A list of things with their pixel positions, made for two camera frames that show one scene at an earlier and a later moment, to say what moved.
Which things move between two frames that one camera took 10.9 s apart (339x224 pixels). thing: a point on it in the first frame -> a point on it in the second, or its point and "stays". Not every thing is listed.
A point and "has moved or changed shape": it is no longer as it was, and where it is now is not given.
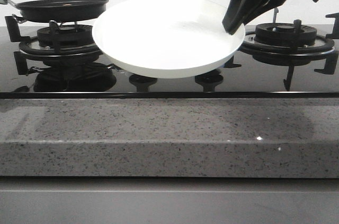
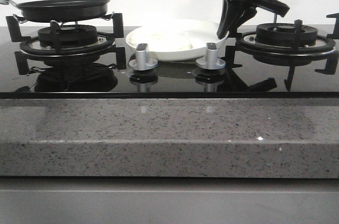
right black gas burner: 283,34 stays
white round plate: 164,35 has moved or changed shape
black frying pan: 59,9 stays
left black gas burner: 68,35 stays
